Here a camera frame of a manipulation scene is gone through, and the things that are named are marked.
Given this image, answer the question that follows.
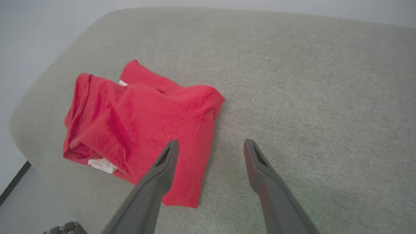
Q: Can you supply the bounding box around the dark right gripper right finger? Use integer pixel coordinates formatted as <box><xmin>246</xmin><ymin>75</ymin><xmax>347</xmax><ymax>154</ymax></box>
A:
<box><xmin>244</xmin><ymin>139</ymin><xmax>321</xmax><ymax>234</ymax></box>

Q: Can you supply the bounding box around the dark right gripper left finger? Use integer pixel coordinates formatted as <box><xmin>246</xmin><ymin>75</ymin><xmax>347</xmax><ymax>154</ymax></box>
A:
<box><xmin>101</xmin><ymin>139</ymin><xmax>180</xmax><ymax>234</ymax></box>

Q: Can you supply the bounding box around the red shirt with white sleeves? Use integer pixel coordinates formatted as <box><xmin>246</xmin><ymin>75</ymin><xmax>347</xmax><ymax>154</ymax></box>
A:
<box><xmin>63</xmin><ymin>59</ymin><xmax>226</xmax><ymax>208</ymax></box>

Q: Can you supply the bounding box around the dark wall baseboard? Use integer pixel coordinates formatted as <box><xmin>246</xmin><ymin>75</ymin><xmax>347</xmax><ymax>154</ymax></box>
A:
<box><xmin>0</xmin><ymin>161</ymin><xmax>32</xmax><ymax>207</ymax></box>

